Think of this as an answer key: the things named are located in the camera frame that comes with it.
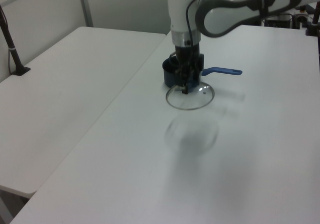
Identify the black camera pole with clamp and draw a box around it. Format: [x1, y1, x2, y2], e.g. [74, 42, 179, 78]
[0, 4, 32, 77]

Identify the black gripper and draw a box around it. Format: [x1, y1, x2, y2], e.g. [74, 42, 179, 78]
[173, 42, 205, 96]

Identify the glass lid with blue knob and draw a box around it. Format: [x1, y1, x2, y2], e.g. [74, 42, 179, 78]
[165, 78, 216, 111]

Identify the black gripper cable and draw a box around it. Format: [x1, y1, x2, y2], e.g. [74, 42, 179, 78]
[184, 0, 210, 47]

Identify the grey partition frame post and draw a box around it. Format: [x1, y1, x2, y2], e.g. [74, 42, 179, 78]
[76, 0, 95, 28]

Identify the black stand with clamp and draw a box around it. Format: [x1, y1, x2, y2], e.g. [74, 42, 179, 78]
[305, 1, 320, 37]

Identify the white side table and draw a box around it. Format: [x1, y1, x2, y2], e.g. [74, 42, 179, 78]
[0, 26, 168, 198]

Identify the dark electronics box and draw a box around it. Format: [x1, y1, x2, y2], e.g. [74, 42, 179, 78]
[264, 13, 294, 30]

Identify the dark saucepan with blue handle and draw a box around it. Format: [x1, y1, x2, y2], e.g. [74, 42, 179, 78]
[161, 57, 243, 89]

